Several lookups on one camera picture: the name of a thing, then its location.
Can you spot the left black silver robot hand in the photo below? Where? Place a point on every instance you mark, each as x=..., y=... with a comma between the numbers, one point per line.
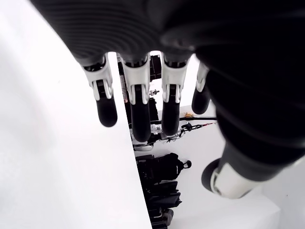
x=190, y=23

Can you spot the black folded bags pile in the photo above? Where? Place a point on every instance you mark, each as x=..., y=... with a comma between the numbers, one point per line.
x=164, y=195

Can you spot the black backpack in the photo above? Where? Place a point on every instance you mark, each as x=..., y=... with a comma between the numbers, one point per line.
x=164, y=167

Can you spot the thin black rod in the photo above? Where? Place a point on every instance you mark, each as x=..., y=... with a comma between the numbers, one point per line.
x=202, y=117

